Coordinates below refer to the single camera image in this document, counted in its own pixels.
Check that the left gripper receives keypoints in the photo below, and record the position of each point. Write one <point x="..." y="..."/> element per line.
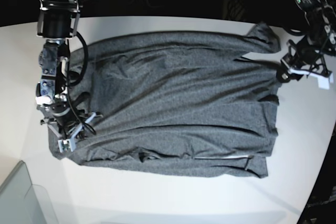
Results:
<point x="304" y="59"/>

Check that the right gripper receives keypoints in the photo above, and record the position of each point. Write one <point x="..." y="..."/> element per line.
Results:
<point x="64" y="126"/>

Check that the grey t-shirt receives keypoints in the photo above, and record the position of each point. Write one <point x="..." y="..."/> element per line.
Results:
<point x="181" y="103"/>

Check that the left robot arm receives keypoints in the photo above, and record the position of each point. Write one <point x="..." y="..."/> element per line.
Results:
<point x="320" y="17"/>

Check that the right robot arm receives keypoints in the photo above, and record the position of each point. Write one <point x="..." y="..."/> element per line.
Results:
<point x="57" y="24"/>

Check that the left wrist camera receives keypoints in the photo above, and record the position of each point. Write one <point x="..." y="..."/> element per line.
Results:
<point x="325" y="82"/>

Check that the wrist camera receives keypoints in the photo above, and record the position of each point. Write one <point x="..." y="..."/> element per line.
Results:
<point x="66" y="145"/>
<point x="325" y="82"/>

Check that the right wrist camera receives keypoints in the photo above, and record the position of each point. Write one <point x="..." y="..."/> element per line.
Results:
<point x="66" y="145"/>

